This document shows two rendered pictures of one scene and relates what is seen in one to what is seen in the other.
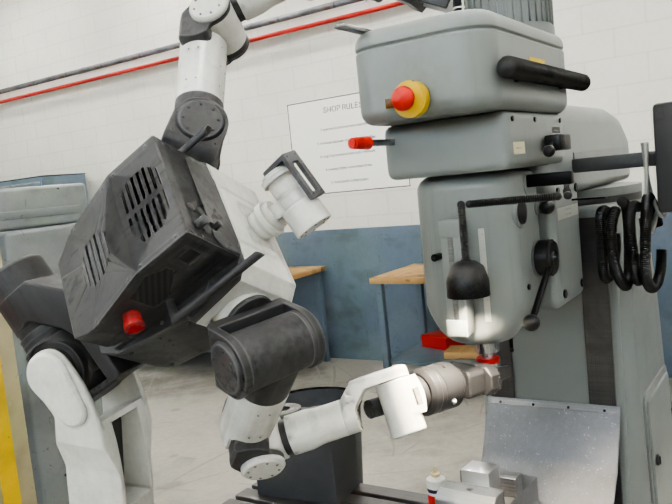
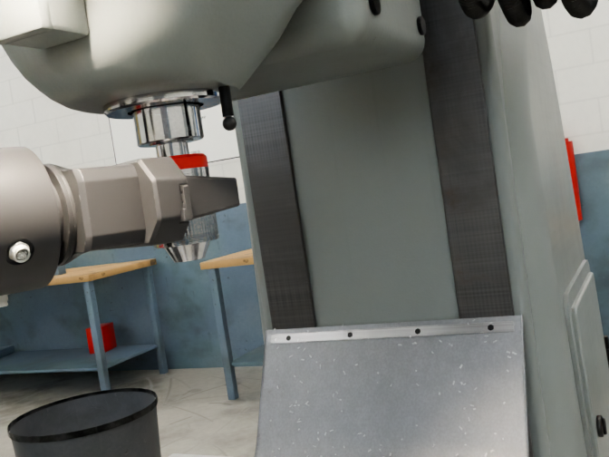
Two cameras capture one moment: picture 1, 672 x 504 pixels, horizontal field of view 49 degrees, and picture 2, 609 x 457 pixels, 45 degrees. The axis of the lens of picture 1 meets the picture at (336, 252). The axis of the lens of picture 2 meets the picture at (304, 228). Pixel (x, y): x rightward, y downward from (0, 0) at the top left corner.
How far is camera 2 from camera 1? 1.00 m
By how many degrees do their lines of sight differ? 8
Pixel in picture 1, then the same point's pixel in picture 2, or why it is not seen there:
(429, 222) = not seen: outside the picture
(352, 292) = (189, 287)
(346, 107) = not seen: hidden behind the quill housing
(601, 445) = (489, 401)
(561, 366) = (399, 247)
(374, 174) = (207, 145)
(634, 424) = (552, 352)
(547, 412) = (378, 346)
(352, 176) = not seen: hidden behind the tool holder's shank
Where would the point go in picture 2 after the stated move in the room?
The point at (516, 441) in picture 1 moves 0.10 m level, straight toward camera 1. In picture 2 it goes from (320, 413) to (314, 443)
